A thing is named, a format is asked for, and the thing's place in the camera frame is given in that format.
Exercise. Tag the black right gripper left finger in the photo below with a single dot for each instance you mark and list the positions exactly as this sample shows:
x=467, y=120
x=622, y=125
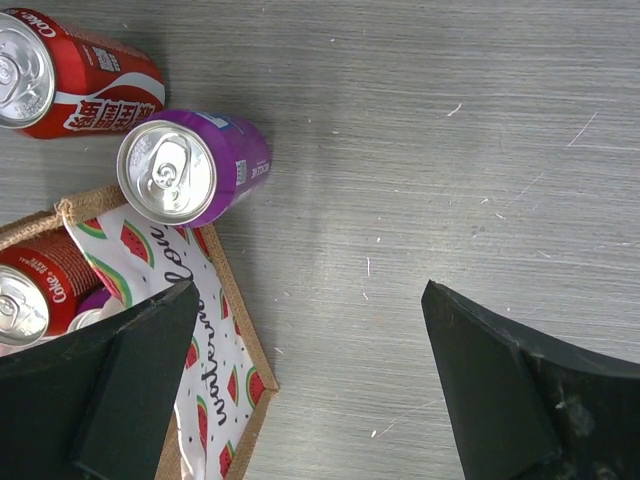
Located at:
x=96, y=403

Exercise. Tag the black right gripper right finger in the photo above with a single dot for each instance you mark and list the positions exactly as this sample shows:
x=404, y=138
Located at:
x=526, y=405

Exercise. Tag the purple fanta can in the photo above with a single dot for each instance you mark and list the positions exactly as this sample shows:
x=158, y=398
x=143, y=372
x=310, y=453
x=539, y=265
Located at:
x=98, y=305
x=186, y=168

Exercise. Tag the burlap watermelon canvas bag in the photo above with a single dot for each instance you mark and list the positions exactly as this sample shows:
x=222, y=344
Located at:
x=227, y=382

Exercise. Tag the red cola can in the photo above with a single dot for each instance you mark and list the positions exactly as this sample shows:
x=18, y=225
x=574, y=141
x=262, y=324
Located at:
x=41, y=290
x=59, y=81

